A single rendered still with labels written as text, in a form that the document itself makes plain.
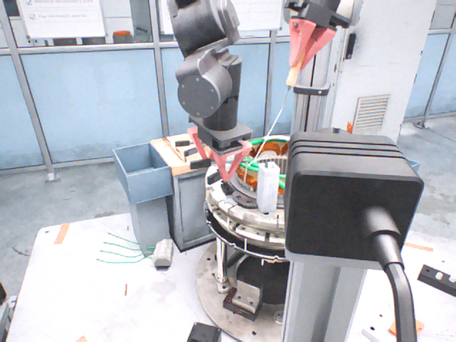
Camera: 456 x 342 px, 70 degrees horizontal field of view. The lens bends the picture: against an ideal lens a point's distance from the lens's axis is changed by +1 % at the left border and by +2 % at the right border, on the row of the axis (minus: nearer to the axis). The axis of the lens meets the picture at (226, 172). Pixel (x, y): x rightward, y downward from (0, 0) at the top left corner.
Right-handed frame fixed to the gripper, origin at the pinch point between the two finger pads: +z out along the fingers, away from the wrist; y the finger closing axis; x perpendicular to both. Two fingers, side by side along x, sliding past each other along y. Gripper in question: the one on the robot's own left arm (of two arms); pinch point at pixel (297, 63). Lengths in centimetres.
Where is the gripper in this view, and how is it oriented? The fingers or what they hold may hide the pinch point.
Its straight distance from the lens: 63.3
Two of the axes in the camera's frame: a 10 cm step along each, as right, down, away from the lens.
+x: -2.2, -4.1, 8.8
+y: 9.2, 2.1, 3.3
